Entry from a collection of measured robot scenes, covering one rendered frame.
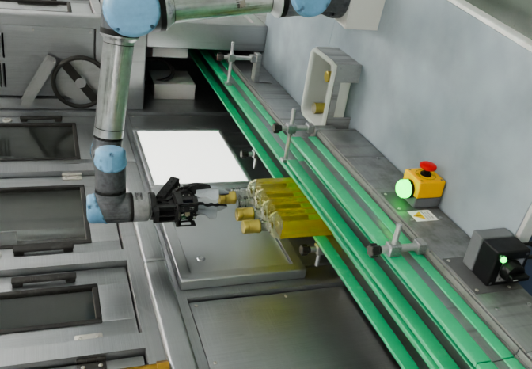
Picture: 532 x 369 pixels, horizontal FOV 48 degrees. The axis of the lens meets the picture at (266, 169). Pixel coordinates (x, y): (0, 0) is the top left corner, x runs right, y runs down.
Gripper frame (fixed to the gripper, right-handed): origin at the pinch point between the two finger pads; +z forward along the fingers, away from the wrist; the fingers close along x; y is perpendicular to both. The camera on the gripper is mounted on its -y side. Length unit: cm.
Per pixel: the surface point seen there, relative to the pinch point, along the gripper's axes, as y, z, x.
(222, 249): 6.5, -0.4, -12.5
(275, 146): -22.6, 22.5, 3.7
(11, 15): -97, -55, 19
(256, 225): 15.5, 4.7, 1.4
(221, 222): -7.1, 2.9, -12.8
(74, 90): -96, -33, -9
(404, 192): 32.1, 32.8, 19.6
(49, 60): -90, -42, 5
